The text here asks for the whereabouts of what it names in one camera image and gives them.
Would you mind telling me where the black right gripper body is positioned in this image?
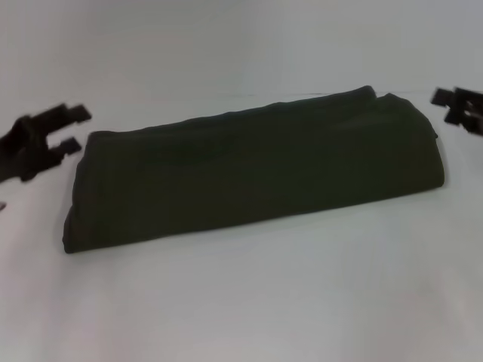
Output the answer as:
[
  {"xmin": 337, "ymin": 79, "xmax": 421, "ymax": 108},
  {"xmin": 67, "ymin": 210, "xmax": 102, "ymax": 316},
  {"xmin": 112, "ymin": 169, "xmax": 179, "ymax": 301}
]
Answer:
[{"xmin": 454, "ymin": 87, "xmax": 483, "ymax": 136}]

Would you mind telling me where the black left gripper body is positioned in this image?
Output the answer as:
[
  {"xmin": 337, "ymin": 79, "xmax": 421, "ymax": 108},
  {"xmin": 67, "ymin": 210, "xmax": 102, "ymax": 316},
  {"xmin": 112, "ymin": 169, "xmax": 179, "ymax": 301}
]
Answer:
[{"xmin": 0, "ymin": 112, "xmax": 58, "ymax": 185}]

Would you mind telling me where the dark green FREE t-shirt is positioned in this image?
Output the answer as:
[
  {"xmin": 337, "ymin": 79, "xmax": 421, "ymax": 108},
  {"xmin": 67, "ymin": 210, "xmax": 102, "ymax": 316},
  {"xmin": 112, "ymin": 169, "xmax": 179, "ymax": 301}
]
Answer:
[{"xmin": 62, "ymin": 85, "xmax": 450, "ymax": 256}]

